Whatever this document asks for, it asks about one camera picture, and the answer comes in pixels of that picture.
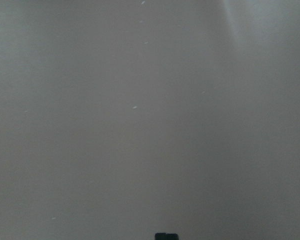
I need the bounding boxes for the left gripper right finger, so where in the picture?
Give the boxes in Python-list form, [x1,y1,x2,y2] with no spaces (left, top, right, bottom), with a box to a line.
[166,233,178,240]

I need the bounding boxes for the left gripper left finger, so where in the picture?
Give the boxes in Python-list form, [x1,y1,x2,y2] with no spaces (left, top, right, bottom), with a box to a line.
[154,232,167,240]

